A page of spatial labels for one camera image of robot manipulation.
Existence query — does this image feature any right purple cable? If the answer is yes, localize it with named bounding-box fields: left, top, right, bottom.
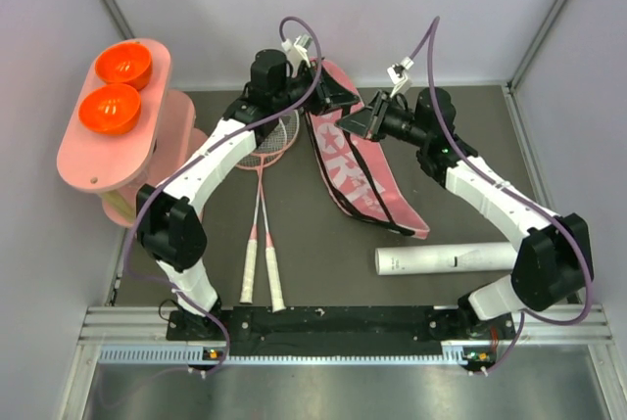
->
left=406, top=16, right=597, bottom=375

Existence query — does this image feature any lower orange plastic bowl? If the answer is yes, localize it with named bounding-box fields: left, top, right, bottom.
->
left=78, top=83, right=142, bottom=136

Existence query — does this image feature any white shuttlecock tube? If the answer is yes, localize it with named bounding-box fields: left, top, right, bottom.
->
left=374, top=243, right=517, bottom=276

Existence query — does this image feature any pink badminton racket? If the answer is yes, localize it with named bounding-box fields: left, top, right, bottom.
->
left=232, top=135, right=287, bottom=304
left=244, top=109, right=301, bottom=313

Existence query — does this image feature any pink SPORT racket bag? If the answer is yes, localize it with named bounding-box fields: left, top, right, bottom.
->
left=303, top=58, right=431, bottom=241

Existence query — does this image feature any pink badminton racket left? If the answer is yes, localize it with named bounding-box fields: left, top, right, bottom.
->
left=232, top=135, right=287, bottom=304

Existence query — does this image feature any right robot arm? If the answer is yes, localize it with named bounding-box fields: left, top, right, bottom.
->
left=336, top=87, right=594, bottom=338

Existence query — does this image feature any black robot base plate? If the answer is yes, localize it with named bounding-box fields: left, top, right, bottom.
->
left=166, top=305, right=515, bottom=356

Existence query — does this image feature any pink three-tier wooden shelf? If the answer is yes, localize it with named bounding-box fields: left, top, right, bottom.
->
left=56, top=38, right=208, bottom=228

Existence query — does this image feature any orange plastic bowl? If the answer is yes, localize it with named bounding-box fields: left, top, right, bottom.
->
left=95, top=42, right=153, bottom=90
left=78, top=83, right=142, bottom=136

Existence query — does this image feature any upper orange plastic bowl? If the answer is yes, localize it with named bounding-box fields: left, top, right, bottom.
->
left=95, top=42, right=153, bottom=90

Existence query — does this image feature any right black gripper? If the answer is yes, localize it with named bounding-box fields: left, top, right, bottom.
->
left=334, top=91, right=429, bottom=149

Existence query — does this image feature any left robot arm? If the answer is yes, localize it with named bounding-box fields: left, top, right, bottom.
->
left=135, top=49, right=359, bottom=339

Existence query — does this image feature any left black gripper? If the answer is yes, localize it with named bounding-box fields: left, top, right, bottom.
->
left=272, top=59, right=360, bottom=117

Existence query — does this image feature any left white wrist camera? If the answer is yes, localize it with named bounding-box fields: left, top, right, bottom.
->
left=281, top=34, right=313, bottom=70

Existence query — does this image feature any pink badminton racket right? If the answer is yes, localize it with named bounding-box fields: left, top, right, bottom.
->
left=244, top=109, right=301, bottom=313

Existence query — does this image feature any grey slotted cable duct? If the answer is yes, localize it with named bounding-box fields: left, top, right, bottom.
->
left=98, top=345, right=493, bottom=366

